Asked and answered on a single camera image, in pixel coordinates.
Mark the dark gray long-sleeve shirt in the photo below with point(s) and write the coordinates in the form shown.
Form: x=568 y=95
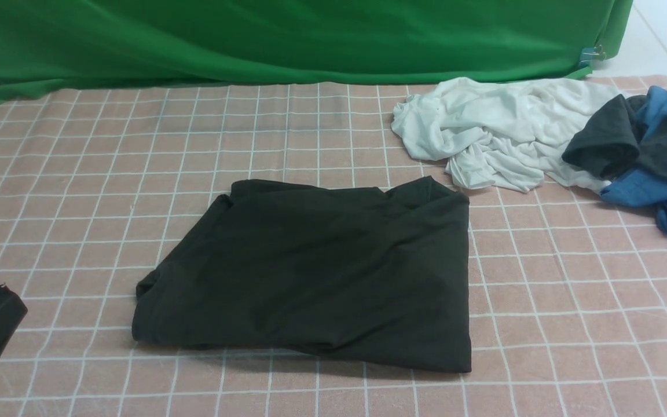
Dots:
x=352 y=274

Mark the dark charcoal shirt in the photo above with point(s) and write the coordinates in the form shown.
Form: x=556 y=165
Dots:
x=625 y=133

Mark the blue shirt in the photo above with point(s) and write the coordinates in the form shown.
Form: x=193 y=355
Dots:
x=658 y=191

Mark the green backdrop cloth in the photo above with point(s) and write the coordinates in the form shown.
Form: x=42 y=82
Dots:
x=50 y=45

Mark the white cloth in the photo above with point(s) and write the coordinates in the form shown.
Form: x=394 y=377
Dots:
x=509 y=135

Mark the blue binder clip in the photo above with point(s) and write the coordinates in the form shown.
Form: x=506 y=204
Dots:
x=590 y=55

